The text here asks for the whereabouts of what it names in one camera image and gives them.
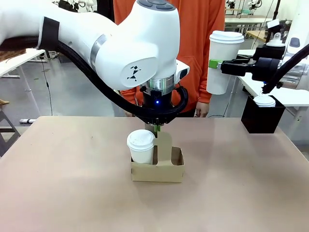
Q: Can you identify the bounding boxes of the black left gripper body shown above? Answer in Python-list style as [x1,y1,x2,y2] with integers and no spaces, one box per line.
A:
[139,77,189,127]

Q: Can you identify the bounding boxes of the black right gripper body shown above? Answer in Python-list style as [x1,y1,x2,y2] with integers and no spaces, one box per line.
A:
[251,45,286,83]

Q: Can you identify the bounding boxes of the tall white lidded paper cup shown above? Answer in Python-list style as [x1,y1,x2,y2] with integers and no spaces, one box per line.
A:
[206,30,245,95]

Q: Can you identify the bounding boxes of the short white lidded paper cup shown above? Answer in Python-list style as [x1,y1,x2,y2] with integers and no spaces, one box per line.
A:
[126,129,156,165]

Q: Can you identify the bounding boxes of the brown cardboard cup carrier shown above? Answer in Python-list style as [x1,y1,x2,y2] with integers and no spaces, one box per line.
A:
[130,123,186,184]

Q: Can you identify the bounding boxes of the person's left hand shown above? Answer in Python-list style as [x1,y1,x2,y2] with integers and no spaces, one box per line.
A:
[195,101,209,118]

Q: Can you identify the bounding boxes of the black trousers of person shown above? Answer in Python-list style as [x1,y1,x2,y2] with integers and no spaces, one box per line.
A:
[177,108,197,118]

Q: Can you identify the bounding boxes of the black square box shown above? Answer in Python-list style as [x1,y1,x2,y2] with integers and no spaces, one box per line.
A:
[240,94,286,134]

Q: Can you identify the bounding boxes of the orange hoodie person torso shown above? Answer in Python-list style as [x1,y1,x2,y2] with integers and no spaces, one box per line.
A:
[113,0,226,115]

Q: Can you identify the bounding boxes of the black vertical pole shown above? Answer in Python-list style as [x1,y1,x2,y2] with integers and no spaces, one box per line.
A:
[272,0,282,21]

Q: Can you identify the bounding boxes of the white side table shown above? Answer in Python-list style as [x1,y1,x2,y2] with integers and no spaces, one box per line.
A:
[0,49,46,78]

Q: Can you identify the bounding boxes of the brown furry item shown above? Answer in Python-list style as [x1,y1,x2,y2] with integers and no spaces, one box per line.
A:
[0,47,27,61]

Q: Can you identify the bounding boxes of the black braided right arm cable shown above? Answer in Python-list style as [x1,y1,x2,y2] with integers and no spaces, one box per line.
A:
[262,43,309,94]

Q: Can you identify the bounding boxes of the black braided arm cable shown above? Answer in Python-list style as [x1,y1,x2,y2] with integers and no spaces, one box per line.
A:
[262,43,309,94]
[0,36,189,116]

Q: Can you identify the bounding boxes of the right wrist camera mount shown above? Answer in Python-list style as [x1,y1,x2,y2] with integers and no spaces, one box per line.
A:
[266,19,286,48]

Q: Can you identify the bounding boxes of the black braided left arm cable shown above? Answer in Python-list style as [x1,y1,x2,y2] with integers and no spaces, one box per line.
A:
[0,36,189,116]

